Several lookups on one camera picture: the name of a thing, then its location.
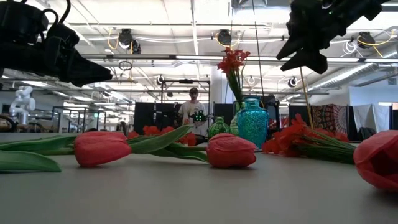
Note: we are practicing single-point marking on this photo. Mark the white hanging cloth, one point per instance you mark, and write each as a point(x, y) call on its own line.
point(371, 116)

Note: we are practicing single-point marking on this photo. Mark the blue glass vase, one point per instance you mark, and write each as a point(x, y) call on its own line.
point(253, 124)

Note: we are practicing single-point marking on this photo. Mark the black metal gantry frame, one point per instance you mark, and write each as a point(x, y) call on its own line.
point(186, 81)

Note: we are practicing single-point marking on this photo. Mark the black device with green lights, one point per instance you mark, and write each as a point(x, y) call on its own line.
point(199, 117)

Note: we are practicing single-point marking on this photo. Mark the small round green glass vase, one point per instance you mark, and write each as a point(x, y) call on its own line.
point(219, 128)

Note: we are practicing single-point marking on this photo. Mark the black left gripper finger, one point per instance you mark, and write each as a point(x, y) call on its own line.
point(84, 71)

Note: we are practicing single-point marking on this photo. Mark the patterned tapestry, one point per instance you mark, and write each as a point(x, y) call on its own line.
point(329, 119)

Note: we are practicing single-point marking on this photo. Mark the person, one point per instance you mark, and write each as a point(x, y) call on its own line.
point(191, 110)

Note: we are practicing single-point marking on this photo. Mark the red artificial tulip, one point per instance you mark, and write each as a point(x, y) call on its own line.
point(231, 152)
point(99, 149)
point(379, 161)

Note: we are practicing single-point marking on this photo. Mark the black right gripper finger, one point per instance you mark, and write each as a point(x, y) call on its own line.
point(300, 43)
point(311, 60)

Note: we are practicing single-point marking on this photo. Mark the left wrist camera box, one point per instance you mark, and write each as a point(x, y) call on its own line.
point(21, 21)

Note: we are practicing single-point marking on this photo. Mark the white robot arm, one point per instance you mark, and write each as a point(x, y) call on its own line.
point(23, 102)

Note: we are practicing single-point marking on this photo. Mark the red blossom flower bunch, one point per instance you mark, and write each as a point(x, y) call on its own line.
point(289, 140)
point(152, 130)
point(231, 62)

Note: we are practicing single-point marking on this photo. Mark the black partition panel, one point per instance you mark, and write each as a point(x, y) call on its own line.
point(144, 118)

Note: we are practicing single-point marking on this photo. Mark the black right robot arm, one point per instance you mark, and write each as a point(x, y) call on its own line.
point(367, 9)

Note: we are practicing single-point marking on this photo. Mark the tall green glass vase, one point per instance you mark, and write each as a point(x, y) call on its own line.
point(234, 126)

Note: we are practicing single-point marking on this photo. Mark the grey table mat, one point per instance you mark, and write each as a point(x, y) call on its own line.
point(186, 199)

